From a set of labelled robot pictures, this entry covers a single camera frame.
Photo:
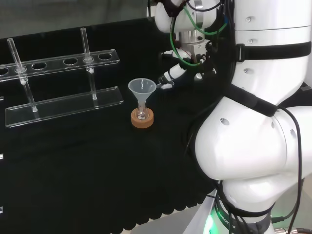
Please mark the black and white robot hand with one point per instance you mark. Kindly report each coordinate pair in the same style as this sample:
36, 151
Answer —
175, 72

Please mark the clear weighing funnel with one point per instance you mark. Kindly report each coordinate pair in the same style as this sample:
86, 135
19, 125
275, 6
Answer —
167, 85

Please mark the translucent plastic funnel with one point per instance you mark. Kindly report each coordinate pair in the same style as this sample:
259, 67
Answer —
141, 87

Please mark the clear funnel stand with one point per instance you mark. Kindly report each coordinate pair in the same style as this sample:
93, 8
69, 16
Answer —
61, 104

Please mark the small round-bottom glass flask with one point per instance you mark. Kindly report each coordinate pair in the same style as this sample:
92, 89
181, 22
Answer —
142, 115

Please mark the black cloth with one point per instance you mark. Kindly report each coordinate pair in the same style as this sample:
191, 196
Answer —
73, 170

